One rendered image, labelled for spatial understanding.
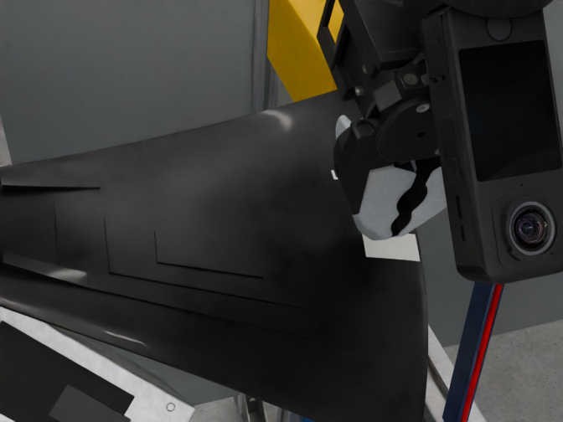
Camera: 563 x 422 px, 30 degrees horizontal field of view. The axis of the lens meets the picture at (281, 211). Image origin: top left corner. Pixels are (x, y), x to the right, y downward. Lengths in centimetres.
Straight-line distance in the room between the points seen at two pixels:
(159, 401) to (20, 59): 76
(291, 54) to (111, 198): 41
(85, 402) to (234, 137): 18
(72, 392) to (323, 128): 22
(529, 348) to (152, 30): 110
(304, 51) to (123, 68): 52
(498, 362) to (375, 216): 157
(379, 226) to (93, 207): 15
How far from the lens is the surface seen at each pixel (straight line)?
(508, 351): 212
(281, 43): 96
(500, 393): 205
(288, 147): 61
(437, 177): 53
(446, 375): 90
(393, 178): 51
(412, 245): 59
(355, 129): 47
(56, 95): 139
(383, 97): 46
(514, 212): 43
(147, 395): 66
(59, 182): 57
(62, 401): 65
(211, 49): 140
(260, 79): 145
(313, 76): 89
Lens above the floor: 153
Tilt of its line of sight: 41 degrees down
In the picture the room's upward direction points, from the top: 4 degrees clockwise
